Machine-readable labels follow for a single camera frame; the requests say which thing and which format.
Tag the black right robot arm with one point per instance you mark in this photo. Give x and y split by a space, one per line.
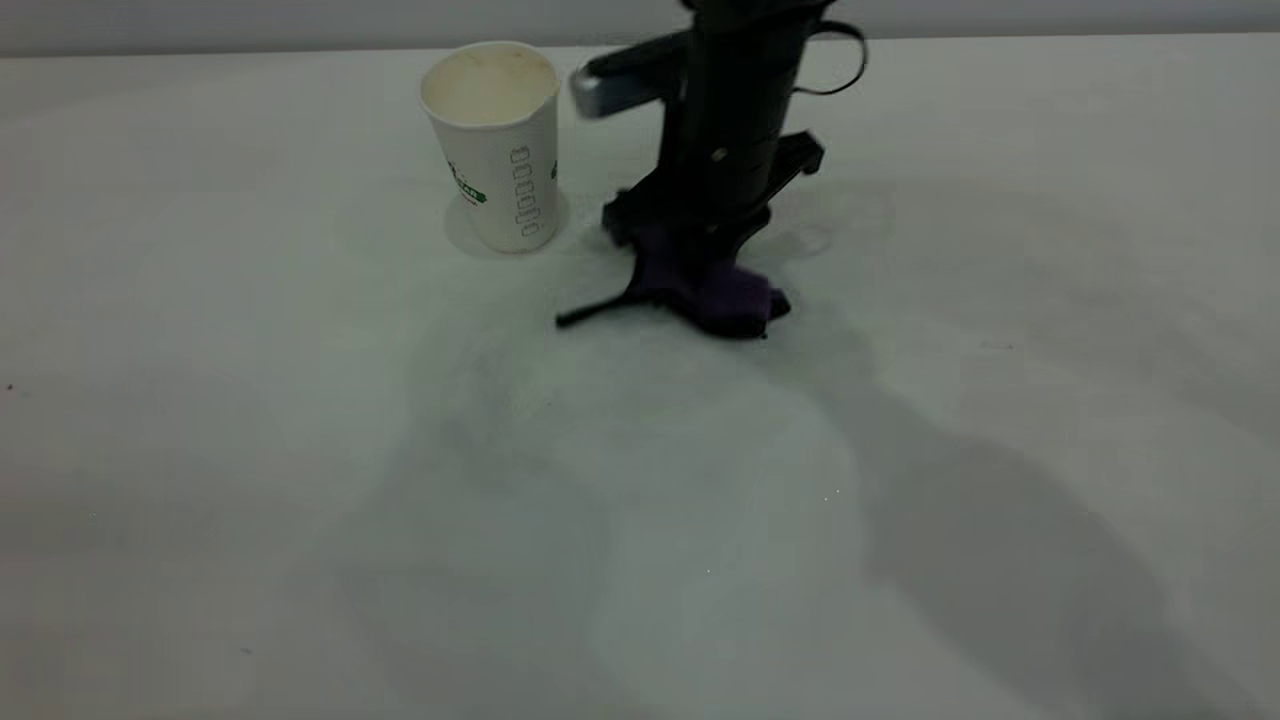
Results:
755 18

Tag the white paper cup green print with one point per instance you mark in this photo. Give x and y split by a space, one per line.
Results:
500 170

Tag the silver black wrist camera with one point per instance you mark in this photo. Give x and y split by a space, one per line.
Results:
615 85

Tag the purple microfibre cloth with loop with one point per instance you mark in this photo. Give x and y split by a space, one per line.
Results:
735 300

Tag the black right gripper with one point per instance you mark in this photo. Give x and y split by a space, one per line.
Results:
735 130

